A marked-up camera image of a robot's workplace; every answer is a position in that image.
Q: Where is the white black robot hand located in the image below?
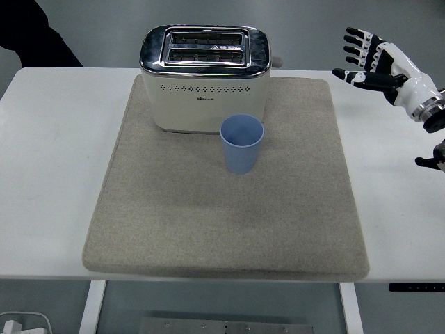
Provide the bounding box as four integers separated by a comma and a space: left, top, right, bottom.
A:
332, 26, 439, 118

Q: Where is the blue plastic cup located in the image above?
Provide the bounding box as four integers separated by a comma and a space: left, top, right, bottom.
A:
219, 113, 265, 175

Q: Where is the black table control panel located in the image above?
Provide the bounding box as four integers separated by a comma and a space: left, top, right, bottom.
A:
389, 283, 445, 292

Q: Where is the cream and chrome toaster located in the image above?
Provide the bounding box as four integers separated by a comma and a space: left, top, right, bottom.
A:
139, 24, 284, 135

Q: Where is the white table leg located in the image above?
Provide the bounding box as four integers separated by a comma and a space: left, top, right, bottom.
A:
339, 282, 364, 334
76, 280, 107, 334

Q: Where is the beige felt mat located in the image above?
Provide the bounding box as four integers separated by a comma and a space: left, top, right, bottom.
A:
81, 75, 371, 282

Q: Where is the white block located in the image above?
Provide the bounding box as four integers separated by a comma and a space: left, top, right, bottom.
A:
1, 319, 24, 334

